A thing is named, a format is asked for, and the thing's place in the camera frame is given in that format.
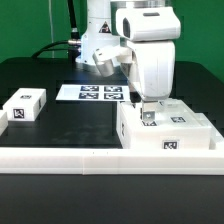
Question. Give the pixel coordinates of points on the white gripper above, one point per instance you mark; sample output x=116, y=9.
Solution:
x=148, y=35

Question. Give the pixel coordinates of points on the white cabinet door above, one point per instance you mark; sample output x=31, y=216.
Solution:
x=176, y=113
x=136, y=113

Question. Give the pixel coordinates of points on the white cabinet body box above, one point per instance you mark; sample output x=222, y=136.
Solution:
x=152, y=138

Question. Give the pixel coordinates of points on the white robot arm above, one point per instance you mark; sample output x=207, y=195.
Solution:
x=101, y=31

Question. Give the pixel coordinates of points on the white cabinet top block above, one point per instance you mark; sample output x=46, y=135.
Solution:
x=25, y=104

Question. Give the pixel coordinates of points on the white fiducial marker sheet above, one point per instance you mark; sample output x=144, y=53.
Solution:
x=72, y=92

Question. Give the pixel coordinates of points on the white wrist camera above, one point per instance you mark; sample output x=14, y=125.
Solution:
x=103, y=58

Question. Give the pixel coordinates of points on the white U-shaped boundary frame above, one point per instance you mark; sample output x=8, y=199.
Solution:
x=113, y=161

